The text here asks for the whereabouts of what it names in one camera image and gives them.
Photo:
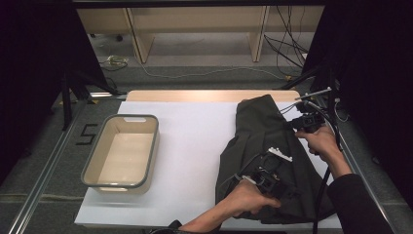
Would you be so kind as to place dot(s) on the person's right hand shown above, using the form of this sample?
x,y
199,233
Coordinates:
x,y
323,143

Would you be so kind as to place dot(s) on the beige basket with grey rim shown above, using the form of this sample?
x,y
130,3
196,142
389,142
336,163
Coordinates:
x,y
123,156

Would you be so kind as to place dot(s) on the short metal bar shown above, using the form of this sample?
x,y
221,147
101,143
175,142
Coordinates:
x,y
107,95

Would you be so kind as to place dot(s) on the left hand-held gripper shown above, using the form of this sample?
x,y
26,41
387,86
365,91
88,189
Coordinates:
x,y
268,180

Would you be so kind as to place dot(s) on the black tripod stand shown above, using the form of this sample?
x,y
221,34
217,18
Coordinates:
x,y
66,104
305,76

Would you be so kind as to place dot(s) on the beige wooden desk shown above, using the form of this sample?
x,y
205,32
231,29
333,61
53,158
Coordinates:
x,y
195,19

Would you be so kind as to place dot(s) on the aluminium floor rail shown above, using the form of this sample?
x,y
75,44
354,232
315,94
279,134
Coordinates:
x,y
42,182
373,198

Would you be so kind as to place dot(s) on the dark grey skirt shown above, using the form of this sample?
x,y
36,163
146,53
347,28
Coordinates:
x,y
259,130

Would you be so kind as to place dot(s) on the black curtain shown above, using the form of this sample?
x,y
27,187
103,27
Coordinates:
x,y
373,65
39,65

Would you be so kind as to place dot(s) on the black caster wheel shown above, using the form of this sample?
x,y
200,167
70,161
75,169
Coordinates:
x,y
119,38

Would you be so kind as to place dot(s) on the person's left hand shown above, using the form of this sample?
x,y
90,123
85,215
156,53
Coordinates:
x,y
246,198

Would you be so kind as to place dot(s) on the white table board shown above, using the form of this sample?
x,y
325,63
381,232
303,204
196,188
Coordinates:
x,y
188,146

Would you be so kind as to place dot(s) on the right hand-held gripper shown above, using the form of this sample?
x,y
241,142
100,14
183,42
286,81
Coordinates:
x,y
310,122

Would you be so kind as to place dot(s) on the light wooden table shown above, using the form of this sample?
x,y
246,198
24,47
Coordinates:
x,y
195,96

